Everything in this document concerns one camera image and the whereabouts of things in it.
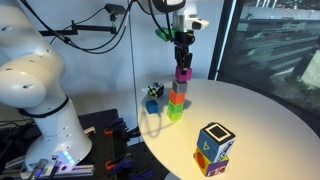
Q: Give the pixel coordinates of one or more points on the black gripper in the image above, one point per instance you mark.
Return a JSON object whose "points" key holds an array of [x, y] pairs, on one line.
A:
{"points": [[184, 40]]}

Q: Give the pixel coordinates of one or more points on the pink block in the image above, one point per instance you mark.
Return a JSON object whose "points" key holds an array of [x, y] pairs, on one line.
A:
{"points": [[184, 75]]}

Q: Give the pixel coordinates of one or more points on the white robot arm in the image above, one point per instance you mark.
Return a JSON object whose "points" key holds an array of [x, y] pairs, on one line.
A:
{"points": [[33, 83]]}

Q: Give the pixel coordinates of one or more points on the grey block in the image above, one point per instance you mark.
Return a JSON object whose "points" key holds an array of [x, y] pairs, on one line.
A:
{"points": [[179, 87]]}

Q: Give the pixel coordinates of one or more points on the orange block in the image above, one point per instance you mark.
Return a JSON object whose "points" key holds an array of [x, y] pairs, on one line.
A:
{"points": [[176, 97]]}

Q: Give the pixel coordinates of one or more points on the dark green block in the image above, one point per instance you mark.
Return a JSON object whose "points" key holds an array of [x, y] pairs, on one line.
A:
{"points": [[175, 107]]}

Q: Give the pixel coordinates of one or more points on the blue block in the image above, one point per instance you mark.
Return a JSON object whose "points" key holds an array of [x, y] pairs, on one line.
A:
{"points": [[152, 107]]}

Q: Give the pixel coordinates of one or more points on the black white dice cube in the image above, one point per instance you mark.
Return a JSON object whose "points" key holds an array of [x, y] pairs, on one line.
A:
{"points": [[156, 90]]}

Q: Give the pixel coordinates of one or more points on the blue black spring clamp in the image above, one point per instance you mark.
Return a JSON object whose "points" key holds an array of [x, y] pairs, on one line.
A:
{"points": [[134, 132], [141, 175]]}

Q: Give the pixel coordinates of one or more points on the blue soft cube number four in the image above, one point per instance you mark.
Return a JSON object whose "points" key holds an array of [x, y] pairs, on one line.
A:
{"points": [[208, 146]]}

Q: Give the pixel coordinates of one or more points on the orange blue spring clamp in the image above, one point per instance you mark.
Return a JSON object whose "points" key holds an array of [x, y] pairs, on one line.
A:
{"points": [[115, 126], [118, 164]]}

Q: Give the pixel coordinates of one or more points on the yellow soft cube red circle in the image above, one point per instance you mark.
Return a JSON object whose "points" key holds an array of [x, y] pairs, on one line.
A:
{"points": [[201, 161]]}

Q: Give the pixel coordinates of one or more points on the black perforated base board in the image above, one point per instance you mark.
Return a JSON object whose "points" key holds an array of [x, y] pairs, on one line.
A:
{"points": [[100, 146]]}

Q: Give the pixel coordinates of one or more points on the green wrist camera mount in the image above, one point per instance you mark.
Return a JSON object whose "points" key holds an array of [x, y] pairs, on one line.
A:
{"points": [[162, 34]]}

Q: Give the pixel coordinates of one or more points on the dark window frame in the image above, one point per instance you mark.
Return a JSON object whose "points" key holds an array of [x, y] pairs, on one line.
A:
{"points": [[221, 40]]}

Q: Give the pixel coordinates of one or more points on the small black boom camera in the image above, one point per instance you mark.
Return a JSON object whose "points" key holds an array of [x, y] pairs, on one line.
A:
{"points": [[115, 9]]}

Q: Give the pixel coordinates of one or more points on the black camera mounting boom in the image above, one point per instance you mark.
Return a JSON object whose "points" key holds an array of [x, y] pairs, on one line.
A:
{"points": [[83, 28]]}

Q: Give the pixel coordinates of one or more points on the aluminium profile rail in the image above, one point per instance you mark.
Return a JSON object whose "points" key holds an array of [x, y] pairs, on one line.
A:
{"points": [[80, 170]]}

